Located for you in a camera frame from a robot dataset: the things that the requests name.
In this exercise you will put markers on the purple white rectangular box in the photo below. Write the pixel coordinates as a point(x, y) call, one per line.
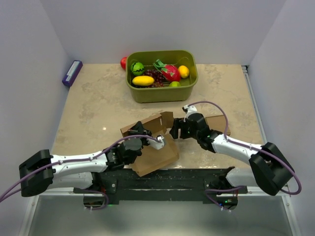
point(72, 73)

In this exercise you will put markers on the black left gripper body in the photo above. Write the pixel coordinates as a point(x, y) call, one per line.
point(131, 132)

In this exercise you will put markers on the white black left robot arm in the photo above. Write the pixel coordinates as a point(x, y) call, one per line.
point(43, 171)

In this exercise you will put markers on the green toy lime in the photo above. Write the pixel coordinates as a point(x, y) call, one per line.
point(174, 84)

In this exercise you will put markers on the purple toy grapes bunch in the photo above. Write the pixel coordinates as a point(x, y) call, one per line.
point(157, 76)

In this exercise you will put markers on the small folded cardboard box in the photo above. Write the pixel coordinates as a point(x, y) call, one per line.
point(216, 122)

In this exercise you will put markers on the red toy apple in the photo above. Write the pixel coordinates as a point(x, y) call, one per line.
point(123, 63)

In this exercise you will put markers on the yellow toy lemon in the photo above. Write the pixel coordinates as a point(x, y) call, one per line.
point(184, 71)

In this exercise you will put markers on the brown cardboard box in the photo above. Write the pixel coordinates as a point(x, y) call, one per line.
point(152, 159)

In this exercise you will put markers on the yellow toy mango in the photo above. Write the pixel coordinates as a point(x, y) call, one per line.
point(143, 81)

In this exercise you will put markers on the small toy watermelon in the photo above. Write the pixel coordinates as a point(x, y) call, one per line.
point(137, 68)

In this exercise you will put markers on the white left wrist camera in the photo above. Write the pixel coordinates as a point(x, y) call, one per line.
point(157, 143)

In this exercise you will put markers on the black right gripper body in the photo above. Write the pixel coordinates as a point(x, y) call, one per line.
point(184, 127)

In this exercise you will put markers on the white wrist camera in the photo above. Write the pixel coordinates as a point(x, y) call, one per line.
point(189, 110)
point(157, 143)

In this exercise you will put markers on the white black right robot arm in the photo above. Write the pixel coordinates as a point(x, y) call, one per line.
point(269, 170)

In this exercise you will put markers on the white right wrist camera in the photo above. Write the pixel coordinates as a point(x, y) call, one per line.
point(189, 110)

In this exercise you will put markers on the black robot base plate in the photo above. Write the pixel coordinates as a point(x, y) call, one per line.
point(176, 185)

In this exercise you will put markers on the pink toy dragon fruit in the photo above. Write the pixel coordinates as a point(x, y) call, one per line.
point(169, 71)

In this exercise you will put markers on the green plastic basket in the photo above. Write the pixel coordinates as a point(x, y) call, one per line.
point(165, 93)

